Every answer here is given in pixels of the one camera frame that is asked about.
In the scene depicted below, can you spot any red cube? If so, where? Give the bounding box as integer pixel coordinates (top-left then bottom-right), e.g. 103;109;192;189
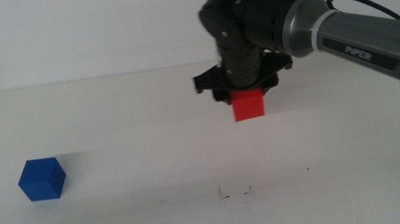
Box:
229;85;267;122

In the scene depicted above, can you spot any blue cube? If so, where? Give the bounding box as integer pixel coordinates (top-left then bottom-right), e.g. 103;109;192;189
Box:
14;154;70;206

